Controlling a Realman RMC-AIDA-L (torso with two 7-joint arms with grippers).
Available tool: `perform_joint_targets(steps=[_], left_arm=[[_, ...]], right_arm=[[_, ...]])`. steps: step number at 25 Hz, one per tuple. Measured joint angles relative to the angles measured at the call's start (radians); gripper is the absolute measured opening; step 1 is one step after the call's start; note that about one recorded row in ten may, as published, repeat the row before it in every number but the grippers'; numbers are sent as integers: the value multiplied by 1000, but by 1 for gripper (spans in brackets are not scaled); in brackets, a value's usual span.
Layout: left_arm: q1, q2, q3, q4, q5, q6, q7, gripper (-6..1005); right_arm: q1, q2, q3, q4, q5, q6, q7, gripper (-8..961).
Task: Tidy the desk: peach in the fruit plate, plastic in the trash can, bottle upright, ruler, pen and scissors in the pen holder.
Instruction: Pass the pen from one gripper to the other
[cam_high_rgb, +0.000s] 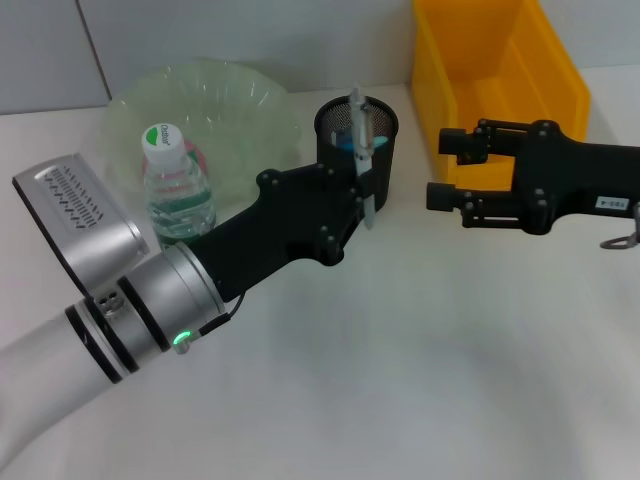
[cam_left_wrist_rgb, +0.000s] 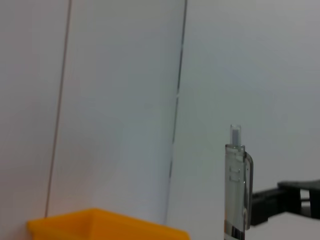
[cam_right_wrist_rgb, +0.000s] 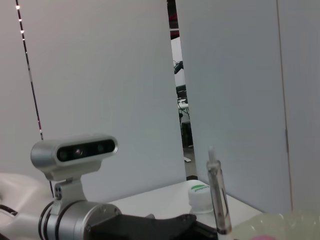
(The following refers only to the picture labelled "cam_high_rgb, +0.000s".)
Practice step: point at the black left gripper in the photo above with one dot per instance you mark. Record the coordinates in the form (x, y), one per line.
(270, 230)

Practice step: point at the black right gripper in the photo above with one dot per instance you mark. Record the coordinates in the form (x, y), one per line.
(575, 180)

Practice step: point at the blue scissors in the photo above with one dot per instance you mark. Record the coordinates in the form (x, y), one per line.
(382, 142)

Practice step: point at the grey pen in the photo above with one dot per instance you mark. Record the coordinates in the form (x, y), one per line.
(361, 130)

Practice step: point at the pink toy peach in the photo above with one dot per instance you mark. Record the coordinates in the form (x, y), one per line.
(197, 152)

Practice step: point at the clear water bottle green label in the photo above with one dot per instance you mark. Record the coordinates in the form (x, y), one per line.
(175, 190)

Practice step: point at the black mesh pen holder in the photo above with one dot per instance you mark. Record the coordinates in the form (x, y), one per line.
(385, 170)

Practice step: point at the yellow plastic bin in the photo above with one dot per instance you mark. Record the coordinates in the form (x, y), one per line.
(500, 50)

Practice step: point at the green translucent plastic bowl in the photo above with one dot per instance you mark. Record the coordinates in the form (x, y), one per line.
(230, 100)

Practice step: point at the silver right gripper connector post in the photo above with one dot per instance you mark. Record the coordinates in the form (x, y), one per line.
(627, 235)

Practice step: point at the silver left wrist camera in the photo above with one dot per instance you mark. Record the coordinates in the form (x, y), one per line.
(75, 215)

